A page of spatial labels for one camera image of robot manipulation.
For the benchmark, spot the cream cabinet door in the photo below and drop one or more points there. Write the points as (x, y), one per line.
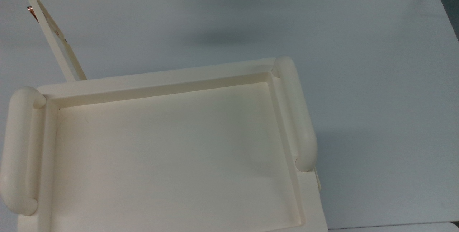
(61, 51)

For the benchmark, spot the cream rounded cabinet rail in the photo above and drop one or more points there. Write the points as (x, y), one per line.
(297, 117)
(16, 153)

